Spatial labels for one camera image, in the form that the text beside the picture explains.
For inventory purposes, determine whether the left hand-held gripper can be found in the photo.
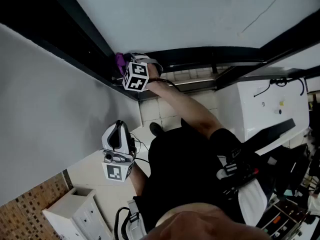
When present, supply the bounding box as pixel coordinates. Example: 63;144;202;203
101;120;138;185

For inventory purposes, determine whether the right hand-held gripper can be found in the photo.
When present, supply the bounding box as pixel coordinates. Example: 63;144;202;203
121;53;164;93

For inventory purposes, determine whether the purple cloth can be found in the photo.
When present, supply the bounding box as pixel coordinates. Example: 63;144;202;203
114;52;131;76

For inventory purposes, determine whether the person's right forearm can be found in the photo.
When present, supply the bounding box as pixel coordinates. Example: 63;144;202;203
146;78;225;141

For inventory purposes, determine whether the person's left forearm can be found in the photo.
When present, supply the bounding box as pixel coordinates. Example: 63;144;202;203
129;161;151;198

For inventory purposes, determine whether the person's right hand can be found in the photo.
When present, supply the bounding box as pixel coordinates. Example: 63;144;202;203
148;64;161;81

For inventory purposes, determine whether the black wristband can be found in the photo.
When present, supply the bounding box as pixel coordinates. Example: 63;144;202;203
147;76;168;84

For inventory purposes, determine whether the person's left black shoe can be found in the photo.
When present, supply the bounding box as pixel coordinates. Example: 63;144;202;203
149;121;164;138

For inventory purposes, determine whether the large frosted window pane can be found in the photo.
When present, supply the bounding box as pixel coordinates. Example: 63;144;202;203
64;0;320;54

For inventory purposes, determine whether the person's black clothing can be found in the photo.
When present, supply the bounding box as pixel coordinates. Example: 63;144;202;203
132;120;272;233

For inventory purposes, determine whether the white cabinet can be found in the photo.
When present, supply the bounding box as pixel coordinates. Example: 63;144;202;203
41;187;114;240

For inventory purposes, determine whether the person's face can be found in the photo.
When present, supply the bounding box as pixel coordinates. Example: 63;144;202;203
139;202;272;240

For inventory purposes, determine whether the black chest-mounted device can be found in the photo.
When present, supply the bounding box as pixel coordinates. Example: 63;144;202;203
219;147;260;200

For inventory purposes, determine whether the black flat screen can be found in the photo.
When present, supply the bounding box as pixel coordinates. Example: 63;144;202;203
239;118;296;157

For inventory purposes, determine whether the black office chair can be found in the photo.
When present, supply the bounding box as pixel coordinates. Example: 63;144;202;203
269;143;320;205

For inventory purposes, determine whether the dark shelf cart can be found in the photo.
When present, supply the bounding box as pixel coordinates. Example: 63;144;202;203
256;198;316;240

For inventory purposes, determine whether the thin black cable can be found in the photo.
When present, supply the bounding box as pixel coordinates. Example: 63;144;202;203
129;131;151;165

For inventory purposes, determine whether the thick black gripper cable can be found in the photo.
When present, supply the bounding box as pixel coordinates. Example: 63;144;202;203
162;78;181;93

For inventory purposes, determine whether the white harness strap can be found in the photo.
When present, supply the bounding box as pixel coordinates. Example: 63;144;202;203
125;199;149;240
216;146;268;228

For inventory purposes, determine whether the thick black harness cable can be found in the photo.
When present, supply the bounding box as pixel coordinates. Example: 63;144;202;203
113;206;131;240

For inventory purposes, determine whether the black window frame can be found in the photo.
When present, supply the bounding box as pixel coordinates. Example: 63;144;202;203
0;0;320;102

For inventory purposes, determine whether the thin cord with white cap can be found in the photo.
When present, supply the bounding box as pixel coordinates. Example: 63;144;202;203
237;0;294;38

